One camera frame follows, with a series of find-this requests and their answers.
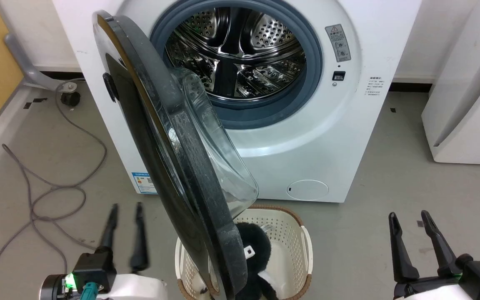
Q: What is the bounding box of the white basket with brown rim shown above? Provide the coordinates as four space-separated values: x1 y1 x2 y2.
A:
175 204 313 300

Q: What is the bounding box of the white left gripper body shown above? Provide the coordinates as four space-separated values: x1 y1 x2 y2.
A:
98 273 168 300

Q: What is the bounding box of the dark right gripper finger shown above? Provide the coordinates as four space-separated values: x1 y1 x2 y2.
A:
421 210 463 276
389 212 420 283

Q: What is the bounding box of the white front-load washing machine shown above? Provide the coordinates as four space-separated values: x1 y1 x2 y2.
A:
52 0 423 203

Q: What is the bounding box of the black fuzzy garment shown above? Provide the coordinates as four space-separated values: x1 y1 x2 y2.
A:
234 222 281 300

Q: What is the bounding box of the black round glass washer door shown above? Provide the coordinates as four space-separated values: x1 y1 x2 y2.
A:
93 10 260 300

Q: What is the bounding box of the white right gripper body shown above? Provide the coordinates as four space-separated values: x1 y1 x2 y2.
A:
394 275 466 300

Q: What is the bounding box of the shiny steel washer drum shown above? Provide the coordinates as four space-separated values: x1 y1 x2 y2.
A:
164 6 307 103

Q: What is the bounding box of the blue white energy label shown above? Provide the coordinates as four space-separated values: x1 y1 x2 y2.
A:
131 170 158 195

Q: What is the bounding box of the thin grey floor cable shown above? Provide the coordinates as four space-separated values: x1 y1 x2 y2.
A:
0 81 108 300

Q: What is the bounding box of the white floor-standing appliance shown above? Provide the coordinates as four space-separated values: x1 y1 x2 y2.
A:
421 0 480 165

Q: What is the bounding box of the grey wheeled stand leg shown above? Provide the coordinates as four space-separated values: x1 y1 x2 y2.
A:
4 33 85 90

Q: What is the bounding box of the black caster wheel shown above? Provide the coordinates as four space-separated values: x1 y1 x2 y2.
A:
60 82 81 107

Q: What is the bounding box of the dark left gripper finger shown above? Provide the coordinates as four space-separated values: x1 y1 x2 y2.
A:
129 202 149 273
98 203 119 250

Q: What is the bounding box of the grey rubber door gasket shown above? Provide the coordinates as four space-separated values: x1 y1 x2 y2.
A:
150 0 323 130

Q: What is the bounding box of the grey warning sticker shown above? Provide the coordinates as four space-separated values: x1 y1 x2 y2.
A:
325 24 352 63

